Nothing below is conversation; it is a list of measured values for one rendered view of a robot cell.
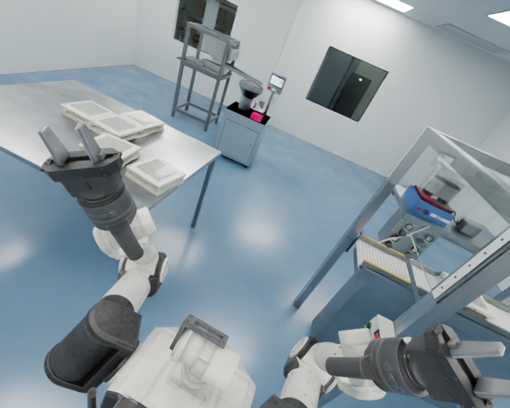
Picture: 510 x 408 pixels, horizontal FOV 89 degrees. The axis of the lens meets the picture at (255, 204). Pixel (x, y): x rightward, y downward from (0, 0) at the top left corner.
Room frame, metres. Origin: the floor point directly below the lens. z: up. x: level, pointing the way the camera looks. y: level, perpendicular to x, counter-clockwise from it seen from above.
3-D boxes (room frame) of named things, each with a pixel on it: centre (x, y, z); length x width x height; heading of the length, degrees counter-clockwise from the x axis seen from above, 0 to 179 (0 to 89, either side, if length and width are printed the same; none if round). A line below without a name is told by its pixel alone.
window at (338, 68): (6.54, -0.74, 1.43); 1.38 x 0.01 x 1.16; 91
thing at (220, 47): (4.50, 1.41, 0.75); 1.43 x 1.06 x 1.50; 91
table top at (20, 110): (1.54, 1.23, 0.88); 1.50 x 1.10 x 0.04; 86
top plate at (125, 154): (1.33, 0.96, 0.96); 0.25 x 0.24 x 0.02; 2
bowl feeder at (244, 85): (4.02, 0.69, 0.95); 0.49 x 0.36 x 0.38; 91
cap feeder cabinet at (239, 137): (3.97, 0.65, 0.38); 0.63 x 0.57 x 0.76; 91
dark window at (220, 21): (6.51, 2.63, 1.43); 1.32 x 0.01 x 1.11; 91
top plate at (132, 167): (1.29, 0.62, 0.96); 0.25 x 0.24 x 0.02; 167
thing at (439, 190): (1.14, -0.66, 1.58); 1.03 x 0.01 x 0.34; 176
